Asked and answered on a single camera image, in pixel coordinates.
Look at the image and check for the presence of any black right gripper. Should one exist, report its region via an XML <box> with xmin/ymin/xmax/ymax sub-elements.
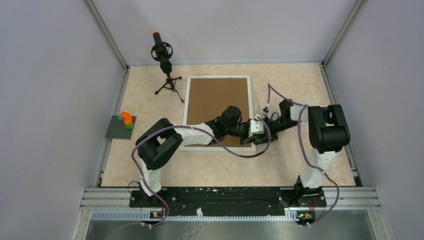
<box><xmin>255</xmin><ymin>116</ymin><xmax>299</xmax><ymax>145</ymax></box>

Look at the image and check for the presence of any white picture frame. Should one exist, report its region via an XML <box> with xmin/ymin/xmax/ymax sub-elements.
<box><xmin>179</xmin><ymin>75</ymin><xmax>257</xmax><ymax>153</ymax></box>

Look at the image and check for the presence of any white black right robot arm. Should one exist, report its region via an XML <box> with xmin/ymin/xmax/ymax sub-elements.
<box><xmin>264</xmin><ymin>100</ymin><xmax>351</xmax><ymax>206</ymax></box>

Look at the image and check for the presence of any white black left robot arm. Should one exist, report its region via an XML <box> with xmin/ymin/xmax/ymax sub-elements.
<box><xmin>131</xmin><ymin>106</ymin><xmax>273</xmax><ymax>207</ymax></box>

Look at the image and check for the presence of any black microphone tripod stand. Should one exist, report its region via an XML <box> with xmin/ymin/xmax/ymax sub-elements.
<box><xmin>154</xmin><ymin>73</ymin><xmax>185</xmax><ymax>103</ymax></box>

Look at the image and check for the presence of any green toy block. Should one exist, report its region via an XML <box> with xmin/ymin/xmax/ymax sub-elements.
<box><xmin>124</xmin><ymin>123</ymin><xmax>134</xmax><ymax>130</ymax></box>

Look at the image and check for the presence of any black microphone orange tip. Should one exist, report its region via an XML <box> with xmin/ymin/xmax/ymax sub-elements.
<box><xmin>151</xmin><ymin>31</ymin><xmax>173</xmax><ymax>76</ymax></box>

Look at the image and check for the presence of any orange curved toy block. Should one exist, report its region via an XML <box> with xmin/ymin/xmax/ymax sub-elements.
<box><xmin>120</xmin><ymin>111</ymin><xmax>133</xmax><ymax>125</ymax></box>

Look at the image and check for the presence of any grey lego baseplate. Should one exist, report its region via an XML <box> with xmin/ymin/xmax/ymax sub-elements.
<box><xmin>105</xmin><ymin>115</ymin><xmax>137</xmax><ymax>140</ymax></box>

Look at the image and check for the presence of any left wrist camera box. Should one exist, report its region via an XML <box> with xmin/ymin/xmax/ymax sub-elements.
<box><xmin>248</xmin><ymin>114</ymin><xmax>265</xmax><ymax>136</ymax></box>

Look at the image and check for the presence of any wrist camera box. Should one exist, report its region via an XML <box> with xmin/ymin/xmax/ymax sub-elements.
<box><xmin>248</xmin><ymin>114</ymin><xmax>265</xmax><ymax>136</ymax></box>
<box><xmin>262</xmin><ymin>103</ymin><xmax>272</xmax><ymax>119</ymax></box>

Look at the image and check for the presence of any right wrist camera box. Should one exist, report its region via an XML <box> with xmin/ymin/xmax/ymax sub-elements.
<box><xmin>262</xmin><ymin>103</ymin><xmax>272</xmax><ymax>119</ymax></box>

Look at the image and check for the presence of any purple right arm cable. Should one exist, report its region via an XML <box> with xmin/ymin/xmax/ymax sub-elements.
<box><xmin>266</xmin><ymin>83</ymin><xmax>341</xmax><ymax>228</ymax></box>

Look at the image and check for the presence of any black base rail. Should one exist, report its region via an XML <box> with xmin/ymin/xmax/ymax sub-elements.
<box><xmin>129</xmin><ymin>186</ymin><xmax>327</xmax><ymax>217</ymax></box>

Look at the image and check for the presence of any brown frame backing board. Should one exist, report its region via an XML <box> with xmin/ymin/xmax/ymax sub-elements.
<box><xmin>184</xmin><ymin>78</ymin><xmax>252</xmax><ymax>148</ymax></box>

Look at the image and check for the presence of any aluminium front rail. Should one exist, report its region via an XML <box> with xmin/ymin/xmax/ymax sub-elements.
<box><xmin>73</xmin><ymin>186</ymin><xmax>393</xmax><ymax>240</ymax></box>

